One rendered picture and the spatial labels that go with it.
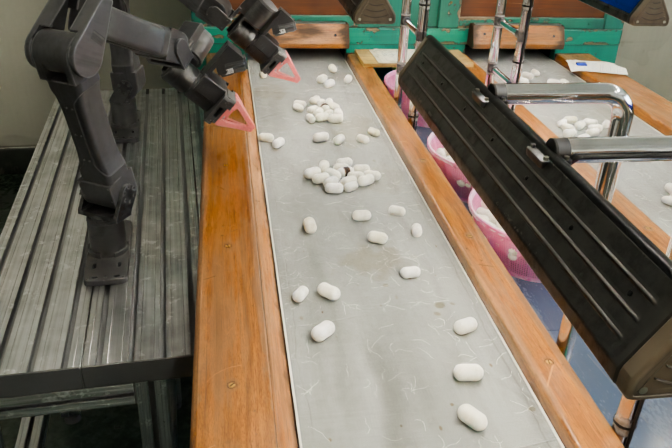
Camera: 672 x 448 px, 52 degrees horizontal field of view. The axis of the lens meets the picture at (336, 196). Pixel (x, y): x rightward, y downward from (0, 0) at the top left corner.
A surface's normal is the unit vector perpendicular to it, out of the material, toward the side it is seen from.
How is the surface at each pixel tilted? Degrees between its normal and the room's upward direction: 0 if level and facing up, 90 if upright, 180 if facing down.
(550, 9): 90
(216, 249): 0
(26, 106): 90
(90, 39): 90
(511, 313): 0
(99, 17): 90
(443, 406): 0
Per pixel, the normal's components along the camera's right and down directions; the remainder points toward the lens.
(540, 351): 0.04, -0.89
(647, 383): 0.15, 0.46
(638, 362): -0.81, -0.44
